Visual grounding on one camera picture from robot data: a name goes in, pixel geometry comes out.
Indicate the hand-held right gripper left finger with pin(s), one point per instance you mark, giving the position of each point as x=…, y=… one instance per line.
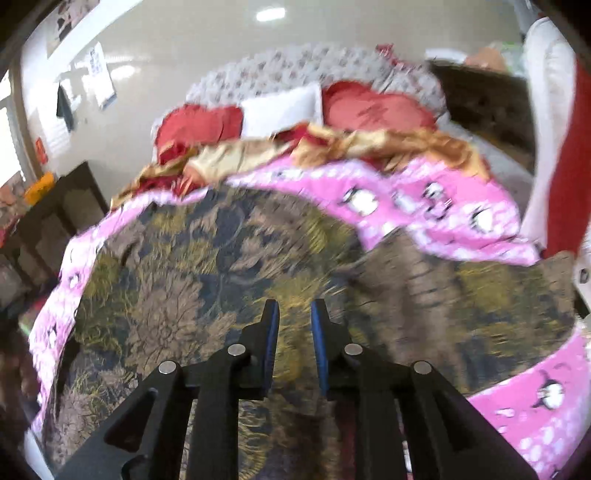
x=272, y=332

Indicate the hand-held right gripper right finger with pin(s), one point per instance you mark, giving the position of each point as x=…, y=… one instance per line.
x=318, y=341

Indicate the brown yellow patterned garment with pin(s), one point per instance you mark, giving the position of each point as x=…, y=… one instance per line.
x=207, y=277

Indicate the pink printed blanket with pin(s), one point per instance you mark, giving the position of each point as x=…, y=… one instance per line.
x=415, y=198

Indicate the red pillow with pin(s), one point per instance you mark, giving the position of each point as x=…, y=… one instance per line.
x=198, y=127
x=369, y=108

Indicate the white pillow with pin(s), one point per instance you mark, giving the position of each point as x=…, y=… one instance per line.
x=281, y=110

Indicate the dark wooden cabinet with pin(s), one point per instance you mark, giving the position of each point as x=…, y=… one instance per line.
x=55, y=217

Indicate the grey fuzzy cloth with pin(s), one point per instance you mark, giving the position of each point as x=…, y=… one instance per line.
x=286, y=64

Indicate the orange object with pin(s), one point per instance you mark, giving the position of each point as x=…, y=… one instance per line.
x=39, y=187

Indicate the dark wooden nightstand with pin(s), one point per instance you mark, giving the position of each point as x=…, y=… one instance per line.
x=485, y=106

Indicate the dark hanging cloth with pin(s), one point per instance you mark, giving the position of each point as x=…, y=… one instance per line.
x=64, y=108

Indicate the ceiling light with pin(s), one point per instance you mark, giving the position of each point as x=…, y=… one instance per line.
x=271, y=14

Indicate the white and red cloth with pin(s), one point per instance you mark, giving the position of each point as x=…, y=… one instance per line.
x=549, y=115

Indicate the wall calendar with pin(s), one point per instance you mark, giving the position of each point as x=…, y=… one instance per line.
x=100, y=74

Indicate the wall poster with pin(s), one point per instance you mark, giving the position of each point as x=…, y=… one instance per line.
x=69, y=23

